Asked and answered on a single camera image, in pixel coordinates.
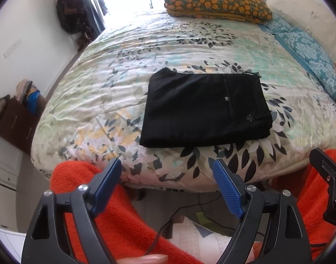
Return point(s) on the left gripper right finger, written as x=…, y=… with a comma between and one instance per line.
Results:
x=285, y=239

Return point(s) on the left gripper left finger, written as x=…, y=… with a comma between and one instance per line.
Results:
x=47, y=239

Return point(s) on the black pants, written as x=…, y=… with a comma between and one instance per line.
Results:
x=201, y=110

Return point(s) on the person's left hand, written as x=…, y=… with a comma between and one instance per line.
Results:
x=146, y=259

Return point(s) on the patterned floor mat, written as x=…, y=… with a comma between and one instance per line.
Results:
x=200, y=242

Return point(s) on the green object on floor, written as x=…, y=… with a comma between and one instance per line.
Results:
x=203, y=220

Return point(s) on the white drawer unit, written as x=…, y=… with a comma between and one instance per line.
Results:
x=10, y=161

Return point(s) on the brown wooden cabinet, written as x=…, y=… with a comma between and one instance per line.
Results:
x=18, y=125

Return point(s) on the floral leaf bedspread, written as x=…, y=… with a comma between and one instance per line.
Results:
x=96, y=113

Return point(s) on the clothes pile on cabinet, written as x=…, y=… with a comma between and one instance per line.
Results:
x=27, y=94

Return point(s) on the teal damask pillow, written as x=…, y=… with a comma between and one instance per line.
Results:
x=305, y=50

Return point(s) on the cream padded headboard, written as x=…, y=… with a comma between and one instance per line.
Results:
x=311, y=16

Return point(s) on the dark hanging clothes and bags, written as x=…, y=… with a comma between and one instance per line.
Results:
x=82, y=18

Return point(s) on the orange floral folded blanket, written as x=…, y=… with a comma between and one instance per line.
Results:
x=253, y=11

